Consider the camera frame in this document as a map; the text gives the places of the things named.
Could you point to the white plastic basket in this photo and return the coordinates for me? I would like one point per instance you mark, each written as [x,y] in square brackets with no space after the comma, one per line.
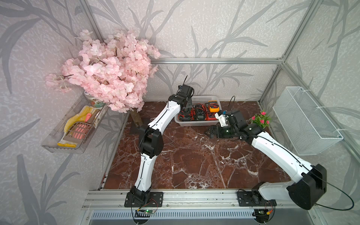
[199,99]

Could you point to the clear acrylic wall shelf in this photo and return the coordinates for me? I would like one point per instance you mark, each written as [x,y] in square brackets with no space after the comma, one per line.
[55,142]

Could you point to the dark grey green multimeter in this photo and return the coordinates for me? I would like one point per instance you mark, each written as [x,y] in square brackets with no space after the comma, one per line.
[199,112]

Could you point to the pink cherry blossom tree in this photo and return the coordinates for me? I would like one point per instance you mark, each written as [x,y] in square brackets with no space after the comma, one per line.
[115,71]

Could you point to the black metal tree base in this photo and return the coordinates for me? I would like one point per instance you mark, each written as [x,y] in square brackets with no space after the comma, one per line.
[134,129]

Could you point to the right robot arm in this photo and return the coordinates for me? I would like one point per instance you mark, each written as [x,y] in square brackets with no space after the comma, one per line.
[308,182]

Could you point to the small potted pink flowers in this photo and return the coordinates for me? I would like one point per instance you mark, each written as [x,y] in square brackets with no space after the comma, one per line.
[262,119]

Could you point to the yellow mesh item on shelf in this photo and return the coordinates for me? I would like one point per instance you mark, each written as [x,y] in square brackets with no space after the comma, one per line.
[79,117]

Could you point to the brown pink slotted tool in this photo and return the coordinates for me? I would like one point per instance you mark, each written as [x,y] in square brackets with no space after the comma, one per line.
[78,132]

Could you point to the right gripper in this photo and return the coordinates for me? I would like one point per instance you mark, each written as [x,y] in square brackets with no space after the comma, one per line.
[217,131]

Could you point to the white wire wall basket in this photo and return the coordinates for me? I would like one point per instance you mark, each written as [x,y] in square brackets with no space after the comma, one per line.
[307,126]

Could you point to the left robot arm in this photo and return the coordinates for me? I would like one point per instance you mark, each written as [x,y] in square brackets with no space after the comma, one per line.
[151,144]

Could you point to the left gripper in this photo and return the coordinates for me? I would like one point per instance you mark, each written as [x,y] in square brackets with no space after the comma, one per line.
[189,102]

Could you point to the large red multimeter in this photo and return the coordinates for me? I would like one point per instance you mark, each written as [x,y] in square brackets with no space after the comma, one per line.
[210,115]

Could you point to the yellow multimeter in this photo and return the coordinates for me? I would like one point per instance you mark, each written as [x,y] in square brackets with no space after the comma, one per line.
[213,106]

